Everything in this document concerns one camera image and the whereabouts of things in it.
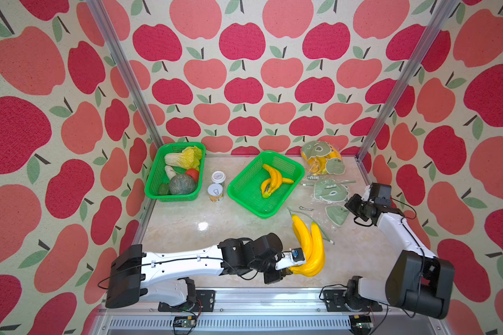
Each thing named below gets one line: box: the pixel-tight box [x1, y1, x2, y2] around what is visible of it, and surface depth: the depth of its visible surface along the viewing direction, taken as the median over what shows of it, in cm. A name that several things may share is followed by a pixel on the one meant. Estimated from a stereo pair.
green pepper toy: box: [158, 182, 171, 196], surface depth 102 cm
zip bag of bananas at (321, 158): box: [300, 140, 346, 176], surface depth 110 cm
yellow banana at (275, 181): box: [261, 164, 290, 199], surface depth 105 cm
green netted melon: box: [169, 173, 196, 195], surface depth 98 cm
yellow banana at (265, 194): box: [261, 178, 272, 199], surface depth 103 cm
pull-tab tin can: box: [207, 182, 224, 203], surface depth 101 cm
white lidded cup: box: [210, 170, 227, 184], surface depth 104 cm
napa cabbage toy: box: [164, 145, 203, 171], surface depth 113 cm
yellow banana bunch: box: [289, 214, 326, 278], surface depth 68 cm
